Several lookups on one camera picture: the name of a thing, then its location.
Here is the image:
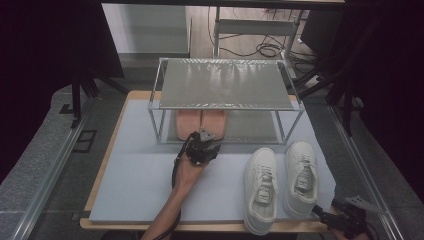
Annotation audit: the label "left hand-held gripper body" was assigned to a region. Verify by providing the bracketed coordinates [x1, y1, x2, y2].
[184, 128, 216, 167]

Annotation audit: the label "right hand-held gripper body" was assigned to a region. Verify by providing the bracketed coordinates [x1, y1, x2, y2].
[328, 195, 384, 239]

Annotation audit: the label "pink slipper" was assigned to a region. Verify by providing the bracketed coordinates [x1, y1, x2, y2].
[175, 110, 202, 141]
[200, 110, 228, 141]

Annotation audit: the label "white sneaker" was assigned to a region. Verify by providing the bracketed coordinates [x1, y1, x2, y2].
[243, 147, 280, 236]
[283, 139, 320, 219]

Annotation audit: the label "metal two-tier shoe rack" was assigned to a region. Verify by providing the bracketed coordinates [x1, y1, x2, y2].
[147, 57, 306, 145]

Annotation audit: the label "person's right hand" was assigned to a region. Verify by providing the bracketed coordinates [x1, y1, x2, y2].
[328, 229, 372, 240]

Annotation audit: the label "person's left hand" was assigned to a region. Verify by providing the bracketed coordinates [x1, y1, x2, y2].
[174, 153, 206, 192]

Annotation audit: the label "black metal stand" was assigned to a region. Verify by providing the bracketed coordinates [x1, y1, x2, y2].
[293, 16, 383, 138]

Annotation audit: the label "white panel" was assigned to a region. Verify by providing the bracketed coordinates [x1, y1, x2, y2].
[101, 3, 192, 58]

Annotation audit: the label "black tripod stand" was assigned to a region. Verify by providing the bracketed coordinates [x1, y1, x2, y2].
[59, 64, 130, 129]

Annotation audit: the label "dark monitor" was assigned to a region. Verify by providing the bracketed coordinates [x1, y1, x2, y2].
[299, 9, 345, 62]

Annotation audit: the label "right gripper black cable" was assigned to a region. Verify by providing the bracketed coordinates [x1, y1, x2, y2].
[364, 221, 382, 240]

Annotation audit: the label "aluminium rail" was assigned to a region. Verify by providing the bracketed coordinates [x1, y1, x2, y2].
[11, 99, 98, 240]
[328, 104, 406, 240]

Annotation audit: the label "black floor cables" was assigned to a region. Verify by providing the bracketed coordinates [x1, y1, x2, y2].
[207, 6, 318, 65]

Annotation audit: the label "white metal frame stand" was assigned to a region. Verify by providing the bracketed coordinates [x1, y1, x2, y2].
[212, 6, 306, 79]

